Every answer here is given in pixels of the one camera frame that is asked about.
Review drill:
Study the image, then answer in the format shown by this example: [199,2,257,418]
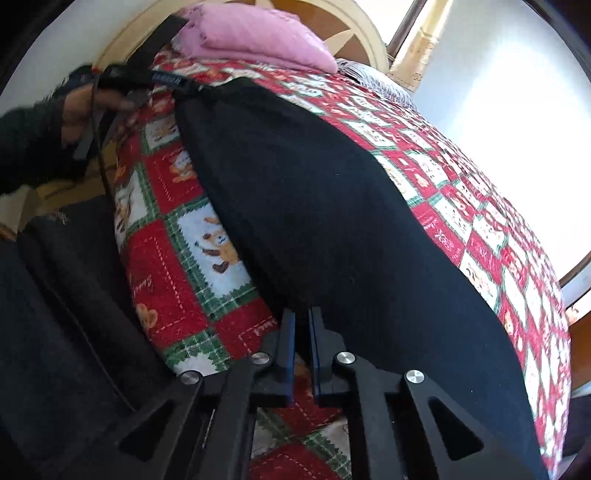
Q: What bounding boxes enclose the black pants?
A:
[174,78,547,479]

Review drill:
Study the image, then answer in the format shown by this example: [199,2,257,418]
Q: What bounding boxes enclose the person's left hand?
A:
[61,84,138,146]

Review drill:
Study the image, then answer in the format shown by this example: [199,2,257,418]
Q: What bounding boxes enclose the pink folded blanket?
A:
[171,2,338,74]

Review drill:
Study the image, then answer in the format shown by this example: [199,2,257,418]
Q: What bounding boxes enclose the red checkered Christmas bedspread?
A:
[114,49,571,474]

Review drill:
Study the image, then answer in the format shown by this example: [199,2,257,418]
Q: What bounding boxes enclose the person's dark trousers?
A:
[1,196,174,479]

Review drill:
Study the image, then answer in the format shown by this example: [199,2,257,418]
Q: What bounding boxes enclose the brown wooden door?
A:
[566,300,590,392]

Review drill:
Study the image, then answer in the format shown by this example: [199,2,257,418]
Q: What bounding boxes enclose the cream wooden headboard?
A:
[94,0,390,73]

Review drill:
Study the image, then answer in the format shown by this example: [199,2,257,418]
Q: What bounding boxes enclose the striped grey pillow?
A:
[337,58,417,111]

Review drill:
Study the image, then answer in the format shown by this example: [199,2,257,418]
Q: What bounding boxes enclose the yellow curtain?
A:
[388,0,454,93]

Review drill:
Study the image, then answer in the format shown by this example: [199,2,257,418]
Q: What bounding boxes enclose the window with dark frame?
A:
[356,0,431,62]

